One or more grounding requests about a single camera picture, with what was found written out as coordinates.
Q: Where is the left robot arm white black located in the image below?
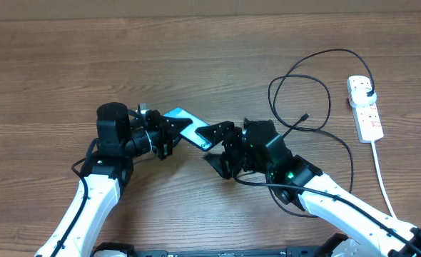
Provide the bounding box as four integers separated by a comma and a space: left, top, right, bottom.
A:
36, 102, 193, 256

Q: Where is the blue smartphone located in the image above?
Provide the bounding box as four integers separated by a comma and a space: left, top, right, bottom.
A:
164, 107, 212, 151

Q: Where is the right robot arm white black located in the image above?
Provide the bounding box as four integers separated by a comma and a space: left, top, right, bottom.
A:
196, 120, 421, 256

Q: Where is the white power strip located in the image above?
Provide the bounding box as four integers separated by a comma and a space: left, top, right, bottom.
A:
346, 75, 384, 143

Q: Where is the white charger plug adapter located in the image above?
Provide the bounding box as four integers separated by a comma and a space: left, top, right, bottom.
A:
348, 89, 377, 108

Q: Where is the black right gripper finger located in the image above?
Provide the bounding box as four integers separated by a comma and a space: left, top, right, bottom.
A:
203, 153, 230, 178
196, 121, 235, 147

